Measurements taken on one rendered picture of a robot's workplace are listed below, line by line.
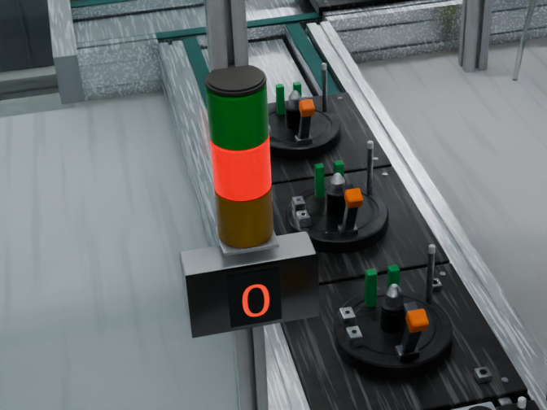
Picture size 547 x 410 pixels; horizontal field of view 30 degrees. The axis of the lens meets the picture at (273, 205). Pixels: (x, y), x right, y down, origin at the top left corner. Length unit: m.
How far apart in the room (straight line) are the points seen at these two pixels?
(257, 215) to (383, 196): 0.61
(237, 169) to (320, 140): 0.73
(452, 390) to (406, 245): 0.27
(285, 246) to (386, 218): 0.48
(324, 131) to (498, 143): 0.37
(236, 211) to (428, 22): 1.27
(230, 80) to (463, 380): 0.51
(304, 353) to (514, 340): 0.26
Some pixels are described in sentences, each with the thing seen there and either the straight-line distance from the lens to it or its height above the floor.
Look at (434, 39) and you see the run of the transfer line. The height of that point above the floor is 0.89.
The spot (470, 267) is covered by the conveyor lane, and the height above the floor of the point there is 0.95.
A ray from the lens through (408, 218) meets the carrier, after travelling 1.43.
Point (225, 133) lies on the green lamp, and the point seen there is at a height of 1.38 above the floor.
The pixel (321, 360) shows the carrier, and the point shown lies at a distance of 1.21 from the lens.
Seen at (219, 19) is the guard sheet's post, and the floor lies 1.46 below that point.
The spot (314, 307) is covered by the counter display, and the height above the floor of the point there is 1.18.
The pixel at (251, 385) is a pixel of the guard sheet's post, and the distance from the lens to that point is 1.07.
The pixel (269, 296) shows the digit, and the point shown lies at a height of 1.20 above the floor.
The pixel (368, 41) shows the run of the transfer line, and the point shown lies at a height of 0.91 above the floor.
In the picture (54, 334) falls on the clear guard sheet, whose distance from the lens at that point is 1.00.
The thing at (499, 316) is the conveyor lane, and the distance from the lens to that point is 1.31.
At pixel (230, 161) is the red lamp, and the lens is 0.84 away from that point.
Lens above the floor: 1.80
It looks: 35 degrees down
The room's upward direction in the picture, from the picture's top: 3 degrees counter-clockwise
